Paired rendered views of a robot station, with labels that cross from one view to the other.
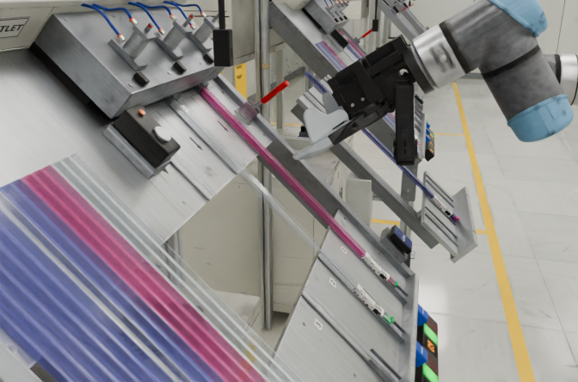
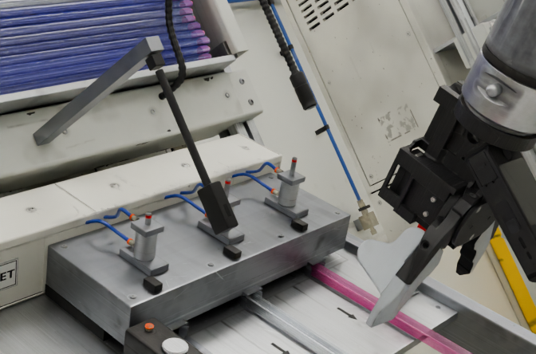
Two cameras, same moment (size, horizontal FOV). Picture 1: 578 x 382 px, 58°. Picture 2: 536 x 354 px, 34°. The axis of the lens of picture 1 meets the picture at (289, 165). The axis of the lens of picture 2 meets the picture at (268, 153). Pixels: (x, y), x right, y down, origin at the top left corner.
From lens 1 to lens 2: 0.39 m
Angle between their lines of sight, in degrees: 38
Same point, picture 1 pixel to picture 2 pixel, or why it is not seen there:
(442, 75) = (512, 113)
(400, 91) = (474, 165)
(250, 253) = not seen: outside the picture
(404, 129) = (510, 219)
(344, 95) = (410, 205)
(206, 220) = not seen: outside the picture
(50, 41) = (56, 277)
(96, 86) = (103, 312)
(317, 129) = (383, 269)
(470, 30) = (509, 30)
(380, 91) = (459, 176)
